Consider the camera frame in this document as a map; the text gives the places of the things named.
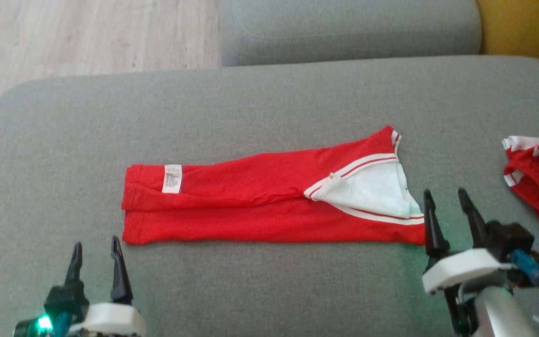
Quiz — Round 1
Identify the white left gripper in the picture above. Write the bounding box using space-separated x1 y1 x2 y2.
63 235 147 337

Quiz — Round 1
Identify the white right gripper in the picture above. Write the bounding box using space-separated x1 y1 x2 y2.
422 188 517 295

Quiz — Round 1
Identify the red shirt with white sleeves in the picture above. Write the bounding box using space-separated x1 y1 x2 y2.
121 125 427 247

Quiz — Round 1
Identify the grey sofa seat cushion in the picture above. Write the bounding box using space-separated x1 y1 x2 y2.
0 55 539 337

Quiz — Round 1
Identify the grey sofa side cushion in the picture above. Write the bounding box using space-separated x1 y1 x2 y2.
220 0 483 67

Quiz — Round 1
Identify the blue left cable connector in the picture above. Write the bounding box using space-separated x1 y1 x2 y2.
53 311 74 337

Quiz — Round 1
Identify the blue cable connector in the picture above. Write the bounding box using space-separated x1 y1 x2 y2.
53 311 74 337
508 249 539 287

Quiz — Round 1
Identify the blue right cable connector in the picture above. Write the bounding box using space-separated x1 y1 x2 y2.
508 249 539 287

